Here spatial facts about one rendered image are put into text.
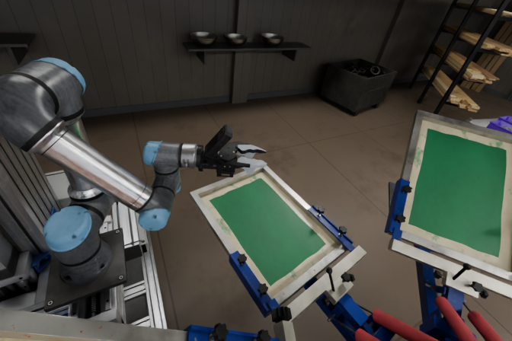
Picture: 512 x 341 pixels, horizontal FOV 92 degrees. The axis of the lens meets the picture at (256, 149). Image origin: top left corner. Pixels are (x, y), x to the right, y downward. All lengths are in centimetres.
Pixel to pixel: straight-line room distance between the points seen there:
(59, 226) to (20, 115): 37
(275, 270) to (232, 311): 98
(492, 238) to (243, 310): 166
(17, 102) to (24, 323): 45
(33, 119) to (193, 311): 188
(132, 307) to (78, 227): 131
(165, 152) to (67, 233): 35
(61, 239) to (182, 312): 152
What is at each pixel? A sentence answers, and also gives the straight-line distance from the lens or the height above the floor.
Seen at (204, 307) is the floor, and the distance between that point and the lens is 229.
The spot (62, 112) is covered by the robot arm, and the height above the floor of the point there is 180.
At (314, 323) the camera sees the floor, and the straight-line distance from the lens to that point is 237.
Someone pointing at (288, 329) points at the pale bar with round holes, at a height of 116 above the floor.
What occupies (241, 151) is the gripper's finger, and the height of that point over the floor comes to 168.
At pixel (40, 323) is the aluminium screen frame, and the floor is 148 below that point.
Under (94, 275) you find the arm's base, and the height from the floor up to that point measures 128.
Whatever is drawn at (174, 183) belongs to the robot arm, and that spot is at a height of 158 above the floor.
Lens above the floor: 214
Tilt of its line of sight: 36 degrees down
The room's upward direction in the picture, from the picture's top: 8 degrees clockwise
